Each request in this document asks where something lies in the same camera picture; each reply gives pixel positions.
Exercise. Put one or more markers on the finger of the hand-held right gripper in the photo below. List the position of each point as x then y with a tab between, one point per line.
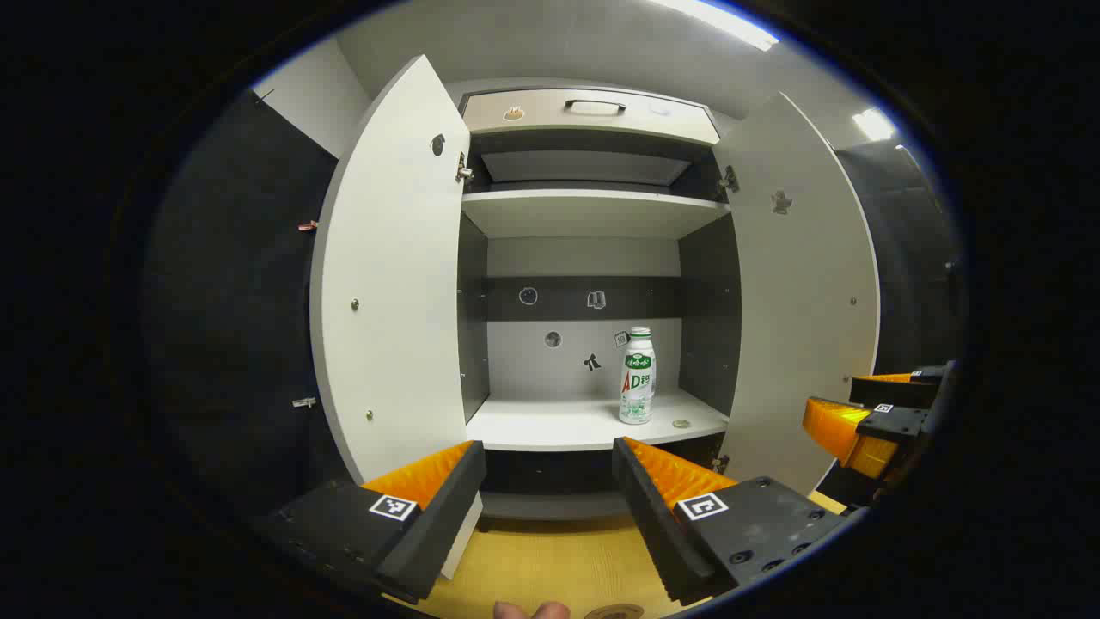
898	391
846	430

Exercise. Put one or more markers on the metal door hinge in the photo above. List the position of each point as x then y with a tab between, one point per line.
730	179
464	169
720	464

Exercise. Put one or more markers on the white green label bottle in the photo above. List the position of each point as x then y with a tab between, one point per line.
637	378

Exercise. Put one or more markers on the white cabinet door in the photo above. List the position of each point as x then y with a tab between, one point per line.
799	301
387	284

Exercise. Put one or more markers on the black backdrop cloth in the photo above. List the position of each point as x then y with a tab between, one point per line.
232	327

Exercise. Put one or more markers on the small ceiling light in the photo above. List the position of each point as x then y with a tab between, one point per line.
874	125

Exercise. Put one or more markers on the round brown coaster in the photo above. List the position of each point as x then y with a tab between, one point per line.
614	613

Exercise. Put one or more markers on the white cabinet drawer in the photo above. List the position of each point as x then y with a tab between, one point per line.
533	112

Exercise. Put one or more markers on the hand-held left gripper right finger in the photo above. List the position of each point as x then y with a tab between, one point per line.
657	533

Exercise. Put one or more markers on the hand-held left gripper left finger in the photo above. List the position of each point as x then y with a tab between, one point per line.
430	533

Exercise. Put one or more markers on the white cabinet shelf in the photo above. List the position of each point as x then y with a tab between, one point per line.
593	213
559	421

